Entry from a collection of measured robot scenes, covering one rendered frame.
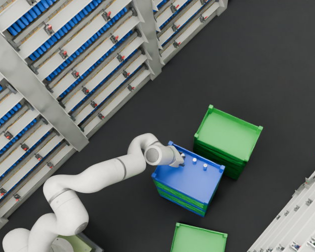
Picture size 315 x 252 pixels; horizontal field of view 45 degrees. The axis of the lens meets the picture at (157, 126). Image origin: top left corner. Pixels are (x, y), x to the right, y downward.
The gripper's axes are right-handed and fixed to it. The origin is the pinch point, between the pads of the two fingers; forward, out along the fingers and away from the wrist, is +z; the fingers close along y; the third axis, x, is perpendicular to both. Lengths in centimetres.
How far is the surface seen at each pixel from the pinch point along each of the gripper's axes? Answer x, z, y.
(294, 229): 27, -22, 54
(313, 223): 36, -39, 55
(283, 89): 58, 89, -13
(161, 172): -13.7, 1.6, -0.2
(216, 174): 6.5, 11.0, 15.9
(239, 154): 19.1, 25.6, 12.9
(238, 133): 25.2, 28.5, 3.4
